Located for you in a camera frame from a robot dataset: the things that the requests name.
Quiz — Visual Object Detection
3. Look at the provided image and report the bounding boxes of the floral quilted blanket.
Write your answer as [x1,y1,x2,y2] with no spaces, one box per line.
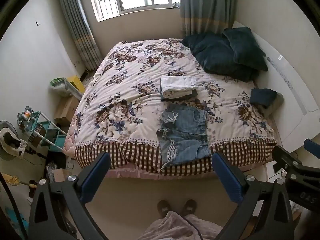
[64,38,278,178]

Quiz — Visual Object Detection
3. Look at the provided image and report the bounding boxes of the yellow box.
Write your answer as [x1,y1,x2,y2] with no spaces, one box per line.
[67,75,85,92]

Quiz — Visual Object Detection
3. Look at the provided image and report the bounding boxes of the teal storage rack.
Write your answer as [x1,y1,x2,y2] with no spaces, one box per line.
[17,106,68,153]

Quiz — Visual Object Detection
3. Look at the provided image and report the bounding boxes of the dark teal pillow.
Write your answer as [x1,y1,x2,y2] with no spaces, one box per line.
[182,33,259,82]
[222,27,269,71]

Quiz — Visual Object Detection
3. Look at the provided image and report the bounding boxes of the dark grey folded garment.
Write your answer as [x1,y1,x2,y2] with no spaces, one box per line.
[163,90,198,102]

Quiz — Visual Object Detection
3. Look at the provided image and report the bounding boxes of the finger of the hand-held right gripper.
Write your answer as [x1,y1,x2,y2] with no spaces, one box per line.
[303,138,320,159]
[272,145,308,173]

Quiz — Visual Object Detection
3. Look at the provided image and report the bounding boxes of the small cardboard box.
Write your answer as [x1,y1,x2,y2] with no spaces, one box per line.
[51,168,67,183]

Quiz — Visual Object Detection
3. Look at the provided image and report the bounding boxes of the brown cardboard box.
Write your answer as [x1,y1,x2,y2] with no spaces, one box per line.
[53,96,81,127]

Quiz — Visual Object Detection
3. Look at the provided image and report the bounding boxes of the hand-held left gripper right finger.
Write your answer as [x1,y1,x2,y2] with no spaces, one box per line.
[212,151,294,240]

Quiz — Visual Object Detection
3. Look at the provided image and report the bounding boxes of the dark blue folded cloth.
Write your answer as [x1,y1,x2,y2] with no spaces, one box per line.
[249,88,284,109]

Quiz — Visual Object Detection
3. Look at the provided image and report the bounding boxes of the folded white towel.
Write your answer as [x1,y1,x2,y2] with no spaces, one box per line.
[160,75,199,101]

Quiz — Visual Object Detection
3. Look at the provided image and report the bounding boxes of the pink checked bed sheet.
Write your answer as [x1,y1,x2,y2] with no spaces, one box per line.
[104,166,218,181]

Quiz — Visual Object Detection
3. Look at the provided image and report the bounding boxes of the brown slipper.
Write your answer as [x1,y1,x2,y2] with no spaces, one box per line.
[181,199,197,216]
[157,200,173,217]

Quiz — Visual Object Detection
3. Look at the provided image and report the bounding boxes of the person's pink fleece pants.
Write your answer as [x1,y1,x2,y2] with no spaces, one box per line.
[137,210,223,240]

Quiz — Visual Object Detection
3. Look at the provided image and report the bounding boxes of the clear plastic storage bin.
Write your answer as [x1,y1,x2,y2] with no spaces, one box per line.
[50,77,83,98]

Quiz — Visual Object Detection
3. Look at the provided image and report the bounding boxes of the blue denim shorts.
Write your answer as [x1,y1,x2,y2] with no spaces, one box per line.
[156,104,212,172]

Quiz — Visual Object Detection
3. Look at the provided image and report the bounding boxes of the standing fan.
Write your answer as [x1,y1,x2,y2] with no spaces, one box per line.
[0,120,28,161]

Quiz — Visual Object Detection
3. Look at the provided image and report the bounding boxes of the grey striped curtain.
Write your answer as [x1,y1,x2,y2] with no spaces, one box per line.
[178,0,236,39]
[55,0,102,71]

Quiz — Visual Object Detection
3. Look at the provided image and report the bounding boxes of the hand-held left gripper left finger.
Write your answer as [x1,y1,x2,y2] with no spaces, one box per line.
[28,151,112,240]

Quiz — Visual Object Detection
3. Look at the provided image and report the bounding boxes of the wooden-handled broom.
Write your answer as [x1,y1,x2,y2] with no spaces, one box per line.
[4,174,38,189]

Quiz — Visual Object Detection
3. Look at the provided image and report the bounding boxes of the black cable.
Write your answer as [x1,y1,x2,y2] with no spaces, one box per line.
[184,215,203,240]

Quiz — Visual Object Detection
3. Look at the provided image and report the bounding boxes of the white bed headboard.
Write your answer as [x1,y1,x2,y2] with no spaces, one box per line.
[232,21,320,145]

